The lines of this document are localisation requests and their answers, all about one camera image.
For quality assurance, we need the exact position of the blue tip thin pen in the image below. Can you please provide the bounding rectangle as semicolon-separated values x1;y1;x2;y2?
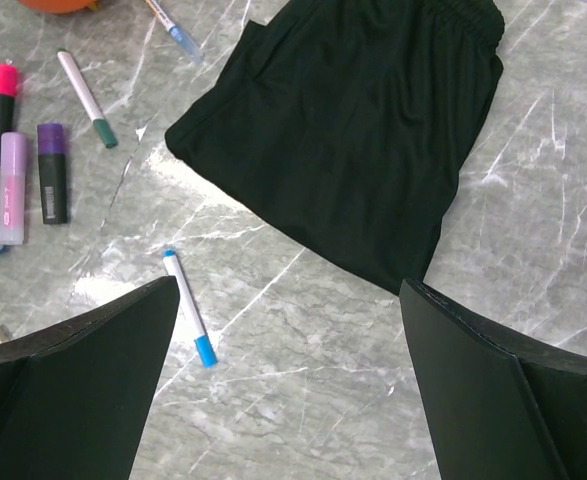
145;0;203;64

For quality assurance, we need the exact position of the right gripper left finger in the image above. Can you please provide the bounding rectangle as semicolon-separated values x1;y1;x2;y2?
0;276;179;479

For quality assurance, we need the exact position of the purple cap black highlighter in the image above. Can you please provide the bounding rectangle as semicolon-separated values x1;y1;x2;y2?
37;123;68;225

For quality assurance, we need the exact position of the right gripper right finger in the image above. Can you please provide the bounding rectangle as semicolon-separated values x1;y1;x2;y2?
400;280;587;479

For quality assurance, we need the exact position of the orange round pen holder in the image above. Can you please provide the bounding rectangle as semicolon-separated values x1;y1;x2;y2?
18;0;98;14

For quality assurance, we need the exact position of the black folded cloth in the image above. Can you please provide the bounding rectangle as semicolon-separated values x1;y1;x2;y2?
165;1;505;293

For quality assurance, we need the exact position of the light pink highlighter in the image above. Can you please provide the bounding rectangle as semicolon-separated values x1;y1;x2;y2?
0;132;28;245

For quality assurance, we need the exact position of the green cap white marker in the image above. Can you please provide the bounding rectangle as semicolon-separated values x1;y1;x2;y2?
56;49;118;149

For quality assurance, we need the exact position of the blue cap white marker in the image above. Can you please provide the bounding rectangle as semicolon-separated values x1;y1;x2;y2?
163;250;217;368

